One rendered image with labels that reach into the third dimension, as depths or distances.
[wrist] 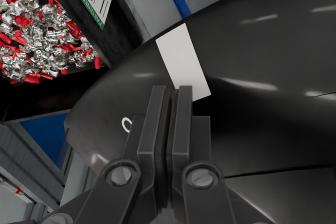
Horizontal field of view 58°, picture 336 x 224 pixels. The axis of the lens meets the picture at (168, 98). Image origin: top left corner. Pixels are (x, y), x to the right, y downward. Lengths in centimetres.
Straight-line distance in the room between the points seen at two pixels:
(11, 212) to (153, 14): 91
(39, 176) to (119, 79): 51
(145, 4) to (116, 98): 114
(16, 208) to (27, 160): 62
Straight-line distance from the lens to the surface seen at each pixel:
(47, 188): 69
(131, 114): 16
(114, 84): 16
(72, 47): 30
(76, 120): 20
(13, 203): 124
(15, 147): 57
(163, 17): 133
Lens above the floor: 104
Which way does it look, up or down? 37 degrees down
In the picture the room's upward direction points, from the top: 176 degrees counter-clockwise
